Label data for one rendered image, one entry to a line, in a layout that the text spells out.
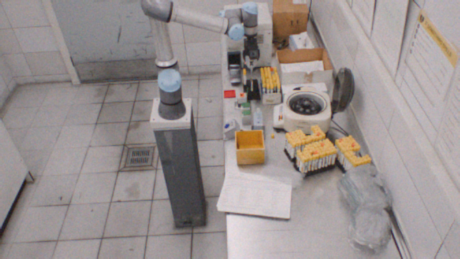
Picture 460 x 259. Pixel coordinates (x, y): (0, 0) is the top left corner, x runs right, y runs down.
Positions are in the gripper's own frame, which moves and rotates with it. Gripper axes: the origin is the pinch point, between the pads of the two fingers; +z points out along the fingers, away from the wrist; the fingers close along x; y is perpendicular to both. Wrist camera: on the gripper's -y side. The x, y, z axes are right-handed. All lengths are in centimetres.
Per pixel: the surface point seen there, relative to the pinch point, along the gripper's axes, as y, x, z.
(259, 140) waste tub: -43.4, -0.2, 14.4
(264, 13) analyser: 38.9, -11.0, -12.2
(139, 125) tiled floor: 83, 93, 105
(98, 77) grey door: 152, 142, 98
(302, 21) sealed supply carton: 62, -39, 7
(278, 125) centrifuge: -33.2, -10.9, 13.9
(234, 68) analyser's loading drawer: 19.6, 9.0, 12.9
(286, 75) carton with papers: -2.7, -19.0, 5.1
